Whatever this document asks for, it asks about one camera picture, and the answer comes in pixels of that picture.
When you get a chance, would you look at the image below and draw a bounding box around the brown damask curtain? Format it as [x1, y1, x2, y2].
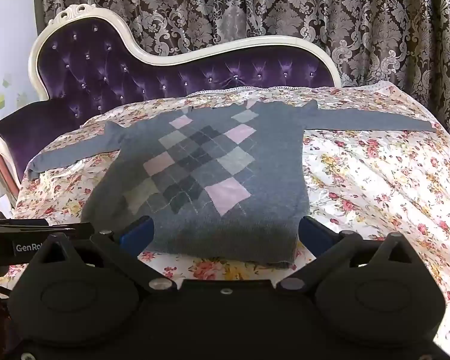
[41, 0, 450, 117]

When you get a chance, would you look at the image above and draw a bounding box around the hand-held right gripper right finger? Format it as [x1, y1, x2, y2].
[277, 217, 424, 293]

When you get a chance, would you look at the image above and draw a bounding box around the purple tufted sofa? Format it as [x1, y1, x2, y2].
[0, 4, 342, 196]

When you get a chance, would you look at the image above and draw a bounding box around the floral bed sheet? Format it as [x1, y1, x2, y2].
[0, 84, 450, 357]

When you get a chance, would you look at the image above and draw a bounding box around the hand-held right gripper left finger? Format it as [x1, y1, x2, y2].
[29, 215, 179, 294]

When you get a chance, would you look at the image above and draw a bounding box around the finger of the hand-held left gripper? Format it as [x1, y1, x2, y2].
[0, 218, 95, 239]

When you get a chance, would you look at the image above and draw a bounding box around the grey argyle sweater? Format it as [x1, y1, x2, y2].
[26, 99, 437, 269]

